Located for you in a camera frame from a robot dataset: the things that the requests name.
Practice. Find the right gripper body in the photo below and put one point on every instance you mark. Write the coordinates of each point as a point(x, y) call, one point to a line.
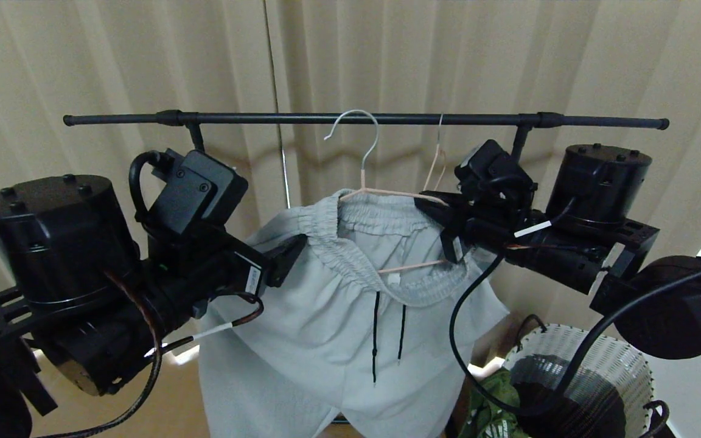
point(490, 237)

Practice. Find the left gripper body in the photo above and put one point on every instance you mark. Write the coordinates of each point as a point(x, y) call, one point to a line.
point(113, 340)

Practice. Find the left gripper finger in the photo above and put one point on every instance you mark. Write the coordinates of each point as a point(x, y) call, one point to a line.
point(283, 261)

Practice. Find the pale grey shorts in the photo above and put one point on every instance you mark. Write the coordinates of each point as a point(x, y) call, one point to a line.
point(326, 340)

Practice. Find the pink clothes hanger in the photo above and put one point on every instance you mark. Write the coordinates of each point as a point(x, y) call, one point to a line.
point(440, 131)
point(399, 193)

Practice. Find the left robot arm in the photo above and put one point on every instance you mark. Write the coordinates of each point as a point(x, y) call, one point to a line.
point(52, 237)

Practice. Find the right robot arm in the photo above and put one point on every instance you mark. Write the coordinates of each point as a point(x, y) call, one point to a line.
point(600, 182)

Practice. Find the black clothes rack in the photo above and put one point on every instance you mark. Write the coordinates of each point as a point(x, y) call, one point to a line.
point(265, 118)

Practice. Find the white laundry basket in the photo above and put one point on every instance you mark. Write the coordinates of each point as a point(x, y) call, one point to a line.
point(624, 371)

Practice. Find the green printed garment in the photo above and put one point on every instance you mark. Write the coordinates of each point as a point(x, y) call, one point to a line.
point(490, 401)

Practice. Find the beige curtain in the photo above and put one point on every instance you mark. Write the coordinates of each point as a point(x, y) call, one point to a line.
point(509, 55)

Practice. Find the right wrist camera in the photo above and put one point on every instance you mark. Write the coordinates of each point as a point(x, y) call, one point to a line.
point(493, 170)

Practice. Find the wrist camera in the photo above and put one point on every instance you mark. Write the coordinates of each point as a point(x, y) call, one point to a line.
point(493, 170)
point(198, 194)

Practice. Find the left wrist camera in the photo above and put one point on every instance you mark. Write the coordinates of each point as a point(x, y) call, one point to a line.
point(198, 194)

